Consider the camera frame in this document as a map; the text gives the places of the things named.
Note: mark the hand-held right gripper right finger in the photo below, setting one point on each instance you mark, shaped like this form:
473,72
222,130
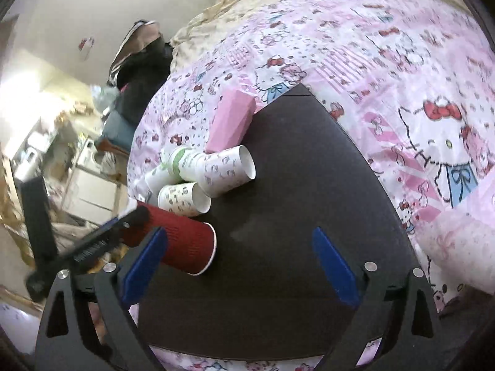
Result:
337,268

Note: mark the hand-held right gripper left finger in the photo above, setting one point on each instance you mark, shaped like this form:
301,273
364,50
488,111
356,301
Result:
142,268

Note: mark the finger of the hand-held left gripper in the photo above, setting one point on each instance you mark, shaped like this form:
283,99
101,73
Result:
110,230

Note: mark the red ribbed paper cup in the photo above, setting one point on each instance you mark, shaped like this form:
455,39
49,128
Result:
185,239

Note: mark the plain white paper cup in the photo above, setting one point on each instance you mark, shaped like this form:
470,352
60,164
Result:
156,179

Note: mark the small white patterned paper cup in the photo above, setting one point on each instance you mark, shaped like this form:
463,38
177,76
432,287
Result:
180,199

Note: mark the green label white paper cup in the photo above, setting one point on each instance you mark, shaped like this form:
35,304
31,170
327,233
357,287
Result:
183,162

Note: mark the large white patterned paper cup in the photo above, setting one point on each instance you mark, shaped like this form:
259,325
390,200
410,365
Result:
228,170

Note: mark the pink paper cup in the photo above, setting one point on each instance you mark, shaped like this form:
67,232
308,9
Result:
230,121

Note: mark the white cabinet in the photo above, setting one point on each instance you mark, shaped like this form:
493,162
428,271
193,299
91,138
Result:
92,197

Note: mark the black board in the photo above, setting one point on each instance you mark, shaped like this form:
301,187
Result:
290,201

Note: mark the blue chair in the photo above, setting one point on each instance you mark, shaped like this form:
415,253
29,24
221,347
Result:
114,129

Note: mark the clear plastic bag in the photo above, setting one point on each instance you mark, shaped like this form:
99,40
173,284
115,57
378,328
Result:
103,96

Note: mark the dark backpack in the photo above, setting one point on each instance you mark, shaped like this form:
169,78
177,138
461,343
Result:
139,77

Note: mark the pink printed blanket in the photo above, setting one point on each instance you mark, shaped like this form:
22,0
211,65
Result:
386,85

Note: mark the wall sticker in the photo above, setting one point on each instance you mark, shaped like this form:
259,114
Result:
86,44

